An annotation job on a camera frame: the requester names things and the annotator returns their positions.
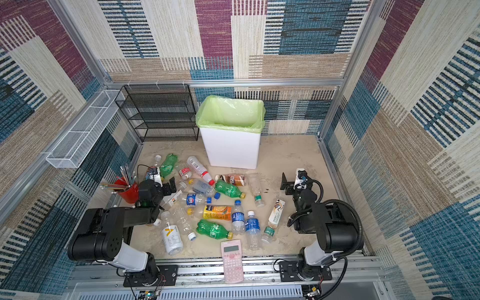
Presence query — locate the clear bottle white cap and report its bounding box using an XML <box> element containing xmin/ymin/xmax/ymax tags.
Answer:
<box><xmin>169</xmin><ymin>206</ymin><xmax>196</xmax><ymax>241</ymax></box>

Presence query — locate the white label green cap bottle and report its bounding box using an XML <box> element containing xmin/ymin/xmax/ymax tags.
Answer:
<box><xmin>261</xmin><ymin>199</ymin><xmax>286</xmax><ymax>244</ymax></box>

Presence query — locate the white yellow label bottle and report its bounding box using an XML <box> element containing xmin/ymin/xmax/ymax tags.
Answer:
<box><xmin>160</xmin><ymin>211</ymin><xmax>184</xmax><ymax>256</ymax></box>

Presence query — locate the orange juice bottle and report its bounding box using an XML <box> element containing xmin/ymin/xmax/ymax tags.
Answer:
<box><xmin>187</xmin><ymin>204</ymin><xmax>233</xmax><ymax>221</ymax></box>

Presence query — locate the blue label water bottle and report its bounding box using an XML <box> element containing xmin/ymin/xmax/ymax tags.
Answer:
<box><xmin>245</xmin><ymin>210</ymin><xmax>261</xmax><ymax>250</ymax></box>
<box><xmin>231</xmin><ymin>200</ymin><xmax>246</xmax><ymax>235</ymax></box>

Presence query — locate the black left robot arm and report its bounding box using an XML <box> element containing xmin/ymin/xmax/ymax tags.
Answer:
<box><xmin>67</xmin><ymin>178</ymin><xmax>178</xmax><ymax>288</ymax></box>

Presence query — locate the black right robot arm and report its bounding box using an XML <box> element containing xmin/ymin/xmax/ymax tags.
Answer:
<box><xmin>278</xmin><ymin>169</ymin><xmax>364</xmax><ymax>282</ymax></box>

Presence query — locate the white bin with green liner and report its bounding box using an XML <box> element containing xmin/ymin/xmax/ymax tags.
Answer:
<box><xmin>196</xmin><ymin>95</ymin><xmax>266</xmax><ymax>170</ymax></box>

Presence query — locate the pepsi label clear bottle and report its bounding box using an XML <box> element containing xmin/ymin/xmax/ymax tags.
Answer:
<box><xmin>179</xmin><ymin>192</ymin><xmax>221</xmax><ymax>206</ymax></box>

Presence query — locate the small red label bottle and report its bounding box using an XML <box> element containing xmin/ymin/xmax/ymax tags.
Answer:
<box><xmin>177</xmin><ymin>165</ymin><xmax>193</xmax><ymax>180</ymax></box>

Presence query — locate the light blue label bottle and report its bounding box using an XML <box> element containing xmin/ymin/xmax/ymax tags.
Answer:
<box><xmin>188</xmin><ymin>179</ymin><xmax>216</xmax><ymax>197</ymax></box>

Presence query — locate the red pencil cup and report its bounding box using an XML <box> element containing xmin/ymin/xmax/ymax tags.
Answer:
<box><xmin>114</xmin><ymin>182</ymin><xmax>139</xmax><ymax>205</ymax></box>

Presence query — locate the clear bottle red cap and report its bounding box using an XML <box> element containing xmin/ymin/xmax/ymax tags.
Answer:
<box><xmin>187</xmin><ymin>156</ymin><xmax>215</xmax><ymax>186</ymax></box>

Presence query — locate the brown tea bottle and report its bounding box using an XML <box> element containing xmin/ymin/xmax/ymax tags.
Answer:
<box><xmin>215</xmin><ymin>174</ymin><xmax>247</xmax><ymax>186</ymax></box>

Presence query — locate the pink calculator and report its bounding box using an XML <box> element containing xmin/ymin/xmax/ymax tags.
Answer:
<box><xmin>221</xmin><ymin>239</ymin><xmax>244</xmax><ymax>284</ymax></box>

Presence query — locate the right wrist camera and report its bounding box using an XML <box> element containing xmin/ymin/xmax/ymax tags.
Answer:
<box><xmin>294</xmin><ymin>168</ymin><xmax>308</xmax><ymax>191</ymax></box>

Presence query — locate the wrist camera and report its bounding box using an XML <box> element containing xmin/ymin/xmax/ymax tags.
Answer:
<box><xmin>294</xmin><ymin>168</ymin><xmax>308</xmax><ymax>191</ymax></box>
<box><xmin>146</xmin><ymin>166</ymin><xmax>163</xmax><ymax>186</ymax></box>

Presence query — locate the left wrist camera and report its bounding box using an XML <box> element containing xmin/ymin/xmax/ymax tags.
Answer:
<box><xmin>146</xmin><ymin>166</ymin><xmax>163</xmax><ymax>186</ymax></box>

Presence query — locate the black wire mesh shelf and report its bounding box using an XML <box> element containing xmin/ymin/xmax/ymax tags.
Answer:
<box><xmin>114</xmin><ymin>84</ymin><xmax>200</xmax><ymax>143</ymax></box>

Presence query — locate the white wire wall basket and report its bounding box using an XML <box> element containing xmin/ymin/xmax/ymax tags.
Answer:
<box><xmin>46</xmin><ymin>89</ymin><xmax>119</xmax><ymax>169</ymax></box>

